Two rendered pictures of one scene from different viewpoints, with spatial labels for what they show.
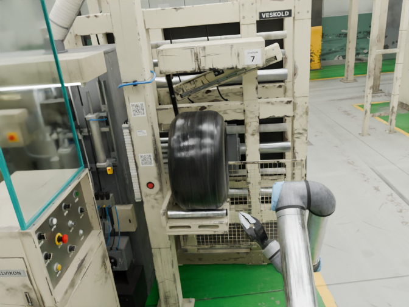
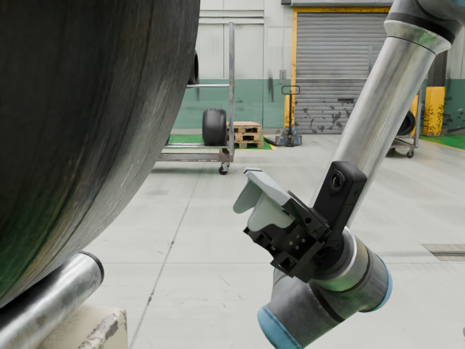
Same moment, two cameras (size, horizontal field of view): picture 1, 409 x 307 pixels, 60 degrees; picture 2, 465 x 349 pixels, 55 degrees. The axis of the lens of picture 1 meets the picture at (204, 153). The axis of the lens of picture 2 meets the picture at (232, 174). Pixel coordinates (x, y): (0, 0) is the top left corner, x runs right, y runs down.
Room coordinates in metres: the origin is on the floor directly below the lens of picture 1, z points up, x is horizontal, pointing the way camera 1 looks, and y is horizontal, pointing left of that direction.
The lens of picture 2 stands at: (1.55, 0.33, 1.08)
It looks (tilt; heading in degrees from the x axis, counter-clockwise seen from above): 11 degrees down; 272
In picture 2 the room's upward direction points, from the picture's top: straight up
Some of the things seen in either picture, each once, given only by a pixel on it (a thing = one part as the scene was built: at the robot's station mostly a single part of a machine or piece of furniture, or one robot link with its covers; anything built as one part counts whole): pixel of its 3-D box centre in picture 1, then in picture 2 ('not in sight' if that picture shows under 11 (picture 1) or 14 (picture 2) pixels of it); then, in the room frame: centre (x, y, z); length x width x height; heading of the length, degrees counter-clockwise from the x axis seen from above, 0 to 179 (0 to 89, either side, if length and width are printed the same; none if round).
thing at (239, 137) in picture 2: not in sight; (241, 133); (1.67, -8.93, 0.22); 1.27 x 0.90 x 0.44; 92
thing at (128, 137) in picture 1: (134, 162); not in sight; (1.86, 0.41, 1.19); 0.05 x 0.04 x 0.48; 173
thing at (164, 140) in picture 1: (170, 155); not in sight; (2.28, 0.24, 1.05); 0.20 x 0.15 x 0.30; 83
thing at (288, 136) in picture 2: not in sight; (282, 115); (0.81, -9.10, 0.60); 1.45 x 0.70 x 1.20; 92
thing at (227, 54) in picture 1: (212, 55); not in sight; (2.15, -0.10, 1.71); 0.61 x 0.25 x 0.15; 83
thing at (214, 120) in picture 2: not in sight; (184, 100); (2.39, -5.70, 0.96); 1.33 x 0.64 x 1.92; 0
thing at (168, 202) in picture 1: (169, 201); not in sight; (1.89, 0.24, 0.90); 0.40 x 0.03 x 0.10; 173
